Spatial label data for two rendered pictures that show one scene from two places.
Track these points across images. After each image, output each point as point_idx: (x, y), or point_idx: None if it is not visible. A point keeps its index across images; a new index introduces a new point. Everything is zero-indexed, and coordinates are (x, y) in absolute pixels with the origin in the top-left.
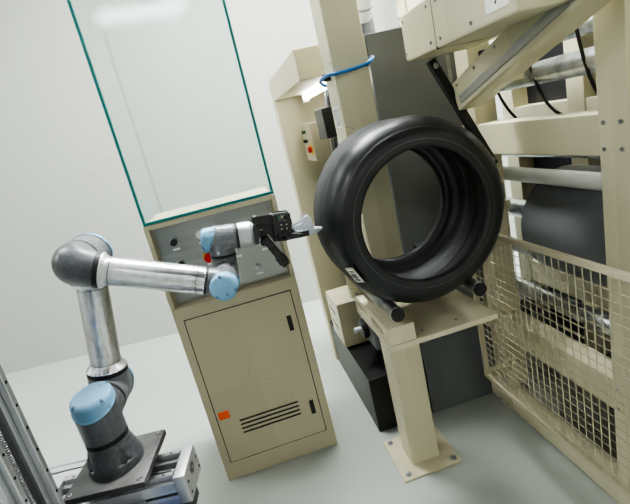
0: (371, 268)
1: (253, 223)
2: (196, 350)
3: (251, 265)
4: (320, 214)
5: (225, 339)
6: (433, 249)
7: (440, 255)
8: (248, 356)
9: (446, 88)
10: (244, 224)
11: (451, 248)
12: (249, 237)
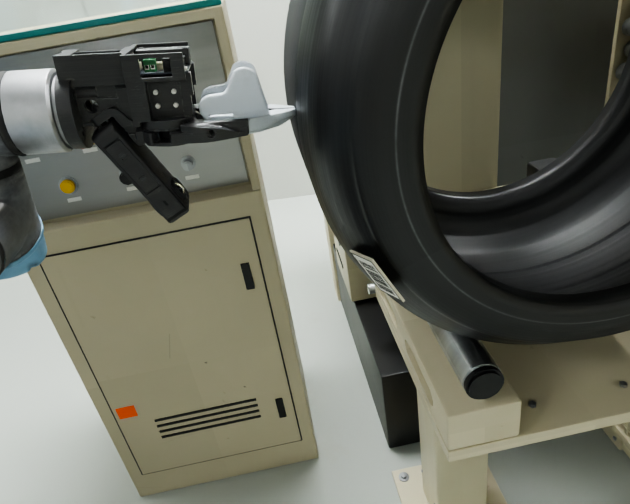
0: (433, 264)
1: (59, 78)
2: (67, 310)
3: (174, 160)
4: (293, 67)
5: (122, 296)
6: (580, 183)
7: (596, 201)
8: (167, 326)
9: None
10: (27, 78)
11: None
12: (42, 126)
